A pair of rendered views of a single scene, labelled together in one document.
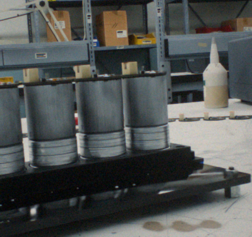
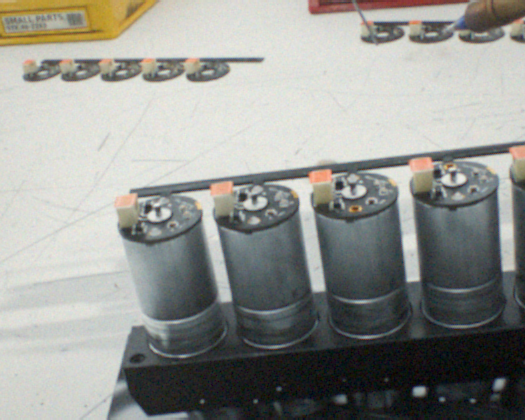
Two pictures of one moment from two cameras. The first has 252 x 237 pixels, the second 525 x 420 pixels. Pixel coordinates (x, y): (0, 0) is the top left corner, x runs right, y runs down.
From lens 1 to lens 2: 0.16 m
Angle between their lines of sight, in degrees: 40
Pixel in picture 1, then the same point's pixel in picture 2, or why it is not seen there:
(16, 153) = (291, 316)
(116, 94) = (476, 229)
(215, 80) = not seen: outside the picture
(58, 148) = (361, 313)
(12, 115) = (280, 265)
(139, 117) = not seen: outside the picture
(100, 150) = (442, 312)
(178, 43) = not seen: outside the picture
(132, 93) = (520, 214)
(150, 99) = not seen: outside the picture
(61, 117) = (365, 269)
